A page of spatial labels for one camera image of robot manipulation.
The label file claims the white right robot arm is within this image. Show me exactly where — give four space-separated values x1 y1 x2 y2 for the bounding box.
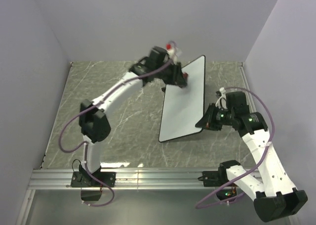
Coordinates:
196 104 308 222

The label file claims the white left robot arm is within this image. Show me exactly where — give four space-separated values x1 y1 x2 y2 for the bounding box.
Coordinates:
75 59 189 187

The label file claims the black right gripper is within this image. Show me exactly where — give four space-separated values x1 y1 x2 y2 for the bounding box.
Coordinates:
195 103 235 131

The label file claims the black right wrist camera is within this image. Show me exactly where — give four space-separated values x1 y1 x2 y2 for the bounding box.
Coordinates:
226 91 250 113

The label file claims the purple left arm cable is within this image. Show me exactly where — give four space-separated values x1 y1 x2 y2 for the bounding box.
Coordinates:
60 40 181 207

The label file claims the white whiteboard black frame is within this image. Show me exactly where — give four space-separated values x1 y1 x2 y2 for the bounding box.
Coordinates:
158 55 206 143

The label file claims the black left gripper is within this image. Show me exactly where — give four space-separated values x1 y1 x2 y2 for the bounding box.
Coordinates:
155 61 187 87

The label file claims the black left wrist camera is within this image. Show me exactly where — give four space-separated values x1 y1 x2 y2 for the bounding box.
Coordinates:
148 46 167 66

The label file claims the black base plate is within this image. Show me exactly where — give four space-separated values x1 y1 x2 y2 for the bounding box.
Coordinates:
198 171 229 187
70 171 116 188

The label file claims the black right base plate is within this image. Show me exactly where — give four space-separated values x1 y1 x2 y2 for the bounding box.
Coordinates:
198 171 229 187

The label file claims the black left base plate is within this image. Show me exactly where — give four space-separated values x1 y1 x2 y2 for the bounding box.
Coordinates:
70 171 116 188

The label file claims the aluminium mounting rail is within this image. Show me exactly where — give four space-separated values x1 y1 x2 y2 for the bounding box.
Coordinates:
29 168 288 191

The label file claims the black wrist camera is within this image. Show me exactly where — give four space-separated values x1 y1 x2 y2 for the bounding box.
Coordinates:
226 91 250 113
148 46 167 66

